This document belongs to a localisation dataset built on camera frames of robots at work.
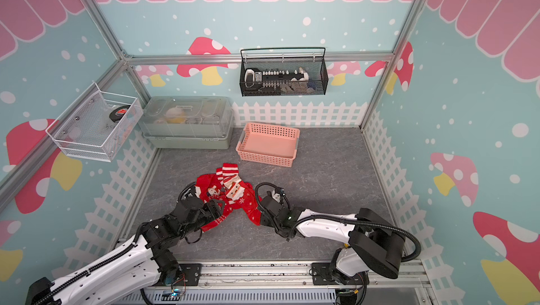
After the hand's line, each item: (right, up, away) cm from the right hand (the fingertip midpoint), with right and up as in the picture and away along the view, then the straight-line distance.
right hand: (261, 216), depth 84 cm
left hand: (-16, +4, -4) cm, 17 cm away
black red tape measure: (-53, +41, -7) cm, 67 cm away
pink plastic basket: (+2, +30, +30) cm, 43 cm away
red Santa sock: (-9, +7, +7) cm, 14 cm away
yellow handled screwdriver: (+33, -9, -5) cm, 34 cm away
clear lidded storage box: (-38, +41, +18) cm, 58 cm away
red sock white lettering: (-24, +9, +9) cm, 27 cm away
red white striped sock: (-17, +15, +16) cm, 28 cm away
